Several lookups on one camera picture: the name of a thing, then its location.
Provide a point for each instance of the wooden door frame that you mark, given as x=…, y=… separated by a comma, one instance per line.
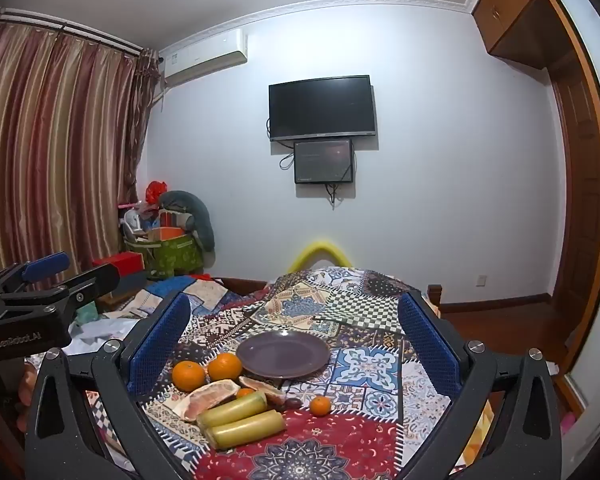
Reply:
x=587, y=185

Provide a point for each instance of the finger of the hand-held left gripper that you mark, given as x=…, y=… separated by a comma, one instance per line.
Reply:
x=90, y=282
x=45, y=265

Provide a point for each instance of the thin pomelo slice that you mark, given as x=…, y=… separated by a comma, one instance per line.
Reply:
x=265, y=388

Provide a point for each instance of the white air conditioner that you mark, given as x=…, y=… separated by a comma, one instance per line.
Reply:
x=205, y=57

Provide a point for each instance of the small tangerine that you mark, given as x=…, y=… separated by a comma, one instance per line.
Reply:
x=320, y=406

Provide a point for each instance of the orange fleece blanket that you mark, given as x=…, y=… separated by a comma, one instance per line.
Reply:
x=480, y=435

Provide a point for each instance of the white wall socket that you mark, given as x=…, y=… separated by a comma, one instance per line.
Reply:
x=480, y=280

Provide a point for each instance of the red flat box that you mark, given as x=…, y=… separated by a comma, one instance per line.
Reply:
x=120, y=264

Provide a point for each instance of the wooden overhead cabinet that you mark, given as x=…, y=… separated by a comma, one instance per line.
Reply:
x=515, y=5

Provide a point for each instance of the grey blue box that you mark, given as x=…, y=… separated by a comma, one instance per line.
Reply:
x=130, y=282

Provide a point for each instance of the corn cob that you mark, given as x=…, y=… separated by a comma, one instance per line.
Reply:
x=245, y=429
x=232, y=409

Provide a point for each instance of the white small appliance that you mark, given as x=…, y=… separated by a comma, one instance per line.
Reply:
x=134, y=222

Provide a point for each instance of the blue patterned quilt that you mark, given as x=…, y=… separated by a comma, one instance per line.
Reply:
x=205, y=292

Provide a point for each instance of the orange fruit piece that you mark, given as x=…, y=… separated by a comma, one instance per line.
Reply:
x=245, y=393

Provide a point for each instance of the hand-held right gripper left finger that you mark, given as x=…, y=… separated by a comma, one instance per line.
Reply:
x=160, y=345

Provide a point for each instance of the purple plate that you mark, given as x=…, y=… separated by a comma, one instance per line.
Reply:
x=285, y=355

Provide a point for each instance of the green fabric storage box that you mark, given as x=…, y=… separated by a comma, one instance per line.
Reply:
x=175, y=257

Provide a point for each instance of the curtain rod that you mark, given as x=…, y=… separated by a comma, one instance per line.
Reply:
x=70, y=27

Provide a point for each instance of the striped red curtain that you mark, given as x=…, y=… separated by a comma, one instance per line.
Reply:
x=55, y=150

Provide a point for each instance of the patchwork printed blanket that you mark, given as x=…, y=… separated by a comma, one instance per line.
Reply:
x=360, y=360

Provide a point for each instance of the orange cardboard box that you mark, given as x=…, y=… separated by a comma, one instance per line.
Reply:
x=167, y=234

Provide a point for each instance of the small black wall monitor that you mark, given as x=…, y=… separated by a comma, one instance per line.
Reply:
x=324, y=161

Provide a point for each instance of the teal small object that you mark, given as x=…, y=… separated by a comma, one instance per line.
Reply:
x=87, y=314

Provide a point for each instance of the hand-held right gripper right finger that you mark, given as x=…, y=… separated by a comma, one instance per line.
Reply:
x=427, y=347

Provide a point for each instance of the wooden bed headboard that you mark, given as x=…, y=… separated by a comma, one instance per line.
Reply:
x=245, y=283

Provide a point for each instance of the large pomelo slice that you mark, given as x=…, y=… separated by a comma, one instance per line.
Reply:
x=205, y=400

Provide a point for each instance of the pink cloth item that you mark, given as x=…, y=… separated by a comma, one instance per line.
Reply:
x=568, y=425

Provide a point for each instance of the dark red date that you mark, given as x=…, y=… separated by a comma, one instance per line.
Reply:
x=293, y=403

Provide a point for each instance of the large orange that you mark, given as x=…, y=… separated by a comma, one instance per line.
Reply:
x=225, y=366
x=188, y=376

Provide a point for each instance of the yellow foam hoop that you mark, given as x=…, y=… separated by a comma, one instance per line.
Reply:
x=320, y=247

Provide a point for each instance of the red plastic bag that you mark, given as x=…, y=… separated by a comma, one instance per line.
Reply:
x=155, y=191

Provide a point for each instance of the grey long pillow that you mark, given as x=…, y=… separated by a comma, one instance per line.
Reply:
x=202, y=220

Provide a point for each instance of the wooden bed frame post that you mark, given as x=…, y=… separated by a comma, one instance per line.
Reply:
x=434, y=297

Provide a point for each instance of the black wall television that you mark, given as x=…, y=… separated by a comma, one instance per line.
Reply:
x=322, y=107

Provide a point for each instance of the person's left hand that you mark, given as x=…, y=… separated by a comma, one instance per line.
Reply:
x=27, y=385

